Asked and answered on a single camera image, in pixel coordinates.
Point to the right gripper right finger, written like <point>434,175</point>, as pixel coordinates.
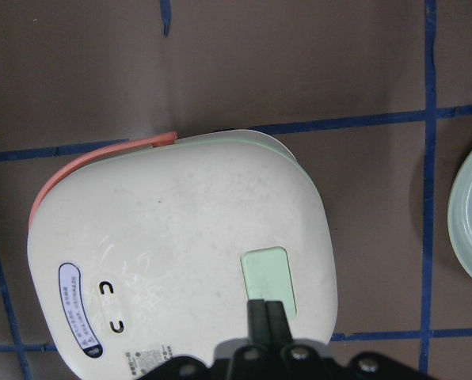
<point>297,358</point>

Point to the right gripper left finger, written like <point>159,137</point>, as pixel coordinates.
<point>251,359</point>

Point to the white rice cooker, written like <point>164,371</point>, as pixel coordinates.
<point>145,250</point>

